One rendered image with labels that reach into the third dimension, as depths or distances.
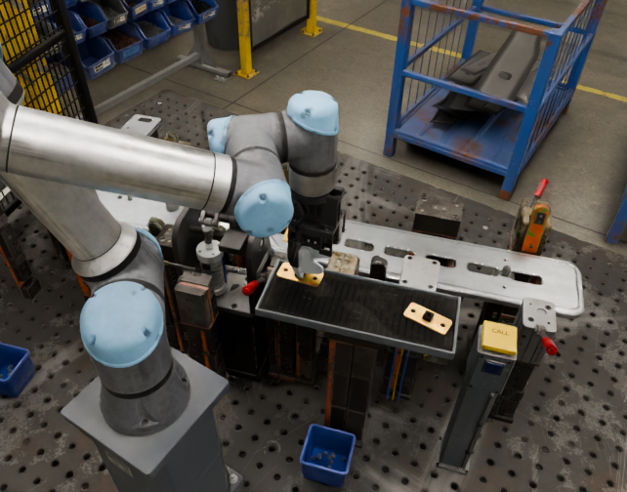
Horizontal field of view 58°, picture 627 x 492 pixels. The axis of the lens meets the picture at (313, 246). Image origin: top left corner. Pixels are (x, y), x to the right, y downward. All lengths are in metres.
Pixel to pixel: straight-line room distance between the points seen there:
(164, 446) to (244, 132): 0.52
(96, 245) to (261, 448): 0.71
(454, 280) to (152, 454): 0.78
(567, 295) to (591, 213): 2.05
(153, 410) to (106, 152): 0.46
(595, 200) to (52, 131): 3.19
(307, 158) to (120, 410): 0.50
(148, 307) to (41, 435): 0.75
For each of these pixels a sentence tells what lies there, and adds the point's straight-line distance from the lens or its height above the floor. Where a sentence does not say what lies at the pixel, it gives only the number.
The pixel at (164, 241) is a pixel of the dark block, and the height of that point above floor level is 1.12.
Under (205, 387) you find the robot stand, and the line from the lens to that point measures 1.05.
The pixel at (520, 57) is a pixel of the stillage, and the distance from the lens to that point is 3.75.
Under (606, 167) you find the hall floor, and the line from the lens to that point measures 3.90.
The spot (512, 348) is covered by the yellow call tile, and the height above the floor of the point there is 1.16.
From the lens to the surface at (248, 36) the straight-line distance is 4.33.
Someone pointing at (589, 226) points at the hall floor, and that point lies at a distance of 3.37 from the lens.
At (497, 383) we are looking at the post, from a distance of 1.15.
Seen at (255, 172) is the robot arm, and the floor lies 1.55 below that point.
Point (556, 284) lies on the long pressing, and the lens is 1.46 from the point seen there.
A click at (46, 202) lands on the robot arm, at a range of 0.88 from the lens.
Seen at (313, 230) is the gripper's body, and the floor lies 1.35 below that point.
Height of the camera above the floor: 1.97
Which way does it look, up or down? 43 degrees down
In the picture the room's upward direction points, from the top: 1 degrees clockwise
